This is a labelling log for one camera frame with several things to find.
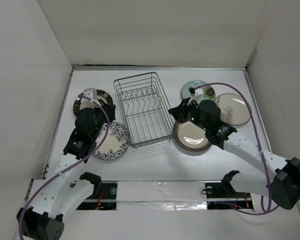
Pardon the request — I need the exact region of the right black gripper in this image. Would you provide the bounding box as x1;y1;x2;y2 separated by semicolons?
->
168;97;209;132

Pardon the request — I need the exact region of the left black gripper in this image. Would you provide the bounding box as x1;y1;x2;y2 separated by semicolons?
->
88;99;115;140

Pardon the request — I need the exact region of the dark striped rim plate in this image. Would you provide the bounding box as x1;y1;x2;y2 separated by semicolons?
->
73;89;114;117

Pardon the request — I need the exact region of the brown rim cream plate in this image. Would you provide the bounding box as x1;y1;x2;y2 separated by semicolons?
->
172;121;212;152

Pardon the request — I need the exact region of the teal flower plate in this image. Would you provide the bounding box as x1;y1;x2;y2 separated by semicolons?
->
181;80;216;104

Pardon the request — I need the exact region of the blue floral plate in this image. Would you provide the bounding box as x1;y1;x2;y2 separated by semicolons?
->
93;121;130;161

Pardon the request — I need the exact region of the cream tree pattern plate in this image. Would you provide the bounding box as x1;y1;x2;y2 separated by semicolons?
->
214;93;251;126

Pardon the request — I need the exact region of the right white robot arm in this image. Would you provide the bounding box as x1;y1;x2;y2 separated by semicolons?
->
168;98;300;210

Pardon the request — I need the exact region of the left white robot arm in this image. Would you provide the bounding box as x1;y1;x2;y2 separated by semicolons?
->
16;101;116;240

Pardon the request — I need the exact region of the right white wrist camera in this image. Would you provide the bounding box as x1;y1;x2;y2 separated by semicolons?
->
187;86;204;106

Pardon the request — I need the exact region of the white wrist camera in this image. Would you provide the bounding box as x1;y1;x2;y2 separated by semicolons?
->
78;87;98;110
187;86;204;106

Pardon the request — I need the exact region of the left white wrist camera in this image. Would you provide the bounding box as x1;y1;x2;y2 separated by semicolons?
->
78;87;98;110

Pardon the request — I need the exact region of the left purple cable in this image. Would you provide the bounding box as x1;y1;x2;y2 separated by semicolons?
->
17;93;110;240

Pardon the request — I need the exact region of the purple cable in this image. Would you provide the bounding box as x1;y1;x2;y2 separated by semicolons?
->
17;93;110;240
191;82;278;216

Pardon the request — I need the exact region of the grey wire dish rack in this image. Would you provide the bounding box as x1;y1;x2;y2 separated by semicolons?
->
113;71;175;149

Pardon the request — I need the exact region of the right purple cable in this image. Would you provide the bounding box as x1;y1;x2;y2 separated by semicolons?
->
191;82;278;216

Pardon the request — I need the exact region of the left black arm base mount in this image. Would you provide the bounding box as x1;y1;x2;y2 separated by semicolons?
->
77;172;118;211

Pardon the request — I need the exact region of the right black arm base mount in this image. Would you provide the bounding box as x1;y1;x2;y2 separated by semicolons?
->
200;170;254;210

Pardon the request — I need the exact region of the silver taped front rail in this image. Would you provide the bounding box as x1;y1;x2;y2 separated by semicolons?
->
84;180;254;211

